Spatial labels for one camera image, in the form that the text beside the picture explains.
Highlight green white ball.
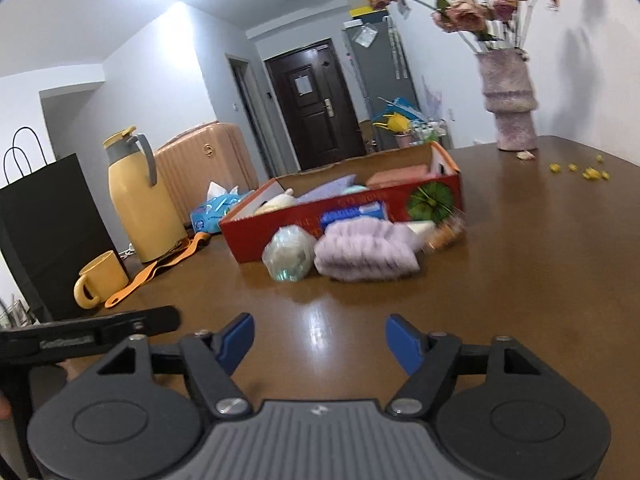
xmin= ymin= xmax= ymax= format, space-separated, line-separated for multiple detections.
xmin=262 ymin=226 xmax=316 ymax=282

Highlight purple fuzzy towel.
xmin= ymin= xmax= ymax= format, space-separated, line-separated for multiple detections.
xmin=314 ymin=217 xmax=425 ymax=282

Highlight blue packaged wipes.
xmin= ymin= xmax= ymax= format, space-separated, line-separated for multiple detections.
xmin=320 ymin=202 xmax=387 ymax=230

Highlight purple knitted cloth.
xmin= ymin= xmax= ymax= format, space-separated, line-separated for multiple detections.
xmin=296 ymin=174 xmax=356 ymax=205

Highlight light blue plush toy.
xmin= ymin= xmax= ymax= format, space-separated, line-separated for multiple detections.
xmin=341 ymin=185 xmax=370 ymax=196

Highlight yellow mug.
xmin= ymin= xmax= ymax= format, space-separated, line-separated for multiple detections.
xmin=74 ymin=250 xmax=129 ymax=310

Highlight black paper bag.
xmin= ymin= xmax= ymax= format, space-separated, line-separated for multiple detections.
xmin=1 ymin=154 xmax=115 ymax=322

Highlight orange snack packet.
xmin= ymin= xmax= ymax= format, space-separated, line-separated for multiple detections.
xmin=427 ymin=212 xmax=466 ymax=252

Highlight blue tissue pack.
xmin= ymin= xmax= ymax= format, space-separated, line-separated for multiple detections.
xmin=190 ymin=181 xmax=250 ymax=235

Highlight yellow thermos jug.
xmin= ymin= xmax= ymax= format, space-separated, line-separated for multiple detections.
xmin=103 ymin=126 xmax=186 ymax=263

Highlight red cardboard box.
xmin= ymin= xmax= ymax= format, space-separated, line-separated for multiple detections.
xmin=219 ymin=142 xmax=463 ymax=263

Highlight pink folded cloth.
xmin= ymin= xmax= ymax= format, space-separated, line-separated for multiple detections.
xmin=364 ymin=165 xmax=438 ymax=190

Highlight pink ribbed suitcase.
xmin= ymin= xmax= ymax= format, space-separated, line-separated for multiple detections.
xmin=154 ymin=122 xmax=259 ymax=226

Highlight fallen pink petal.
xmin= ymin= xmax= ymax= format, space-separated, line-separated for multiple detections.
xmin=516 ymin=151 xmax=536 ymax=162

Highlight metal storage cart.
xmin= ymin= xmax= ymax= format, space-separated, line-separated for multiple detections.
xmin=410 ymin=119 xmax=454 ymax=150

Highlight yellow petal crumbs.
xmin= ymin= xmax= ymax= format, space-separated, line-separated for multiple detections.
xmin=549 ymin=154 xmax=611 ymax=181

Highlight yellow blue bag pile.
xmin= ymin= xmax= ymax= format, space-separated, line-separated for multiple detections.
xmin=372 ymin=98 xmax=426 ymax=134

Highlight dark brown entrance door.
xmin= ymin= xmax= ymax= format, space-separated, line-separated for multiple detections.
xmin=266 ymin=39 xmax=366 ymax=170

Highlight pink textured vase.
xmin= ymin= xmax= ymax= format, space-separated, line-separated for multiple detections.
xmin=476 ymin=49 xmax=538 ymax=152

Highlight grey refrigerator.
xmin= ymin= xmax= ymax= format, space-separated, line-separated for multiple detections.
xmin=342 ymin=11 xmax=419 ymax=151

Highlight orange strap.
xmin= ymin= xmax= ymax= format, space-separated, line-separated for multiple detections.
xmin=103 ymin=231 xmax=213 ymax=309

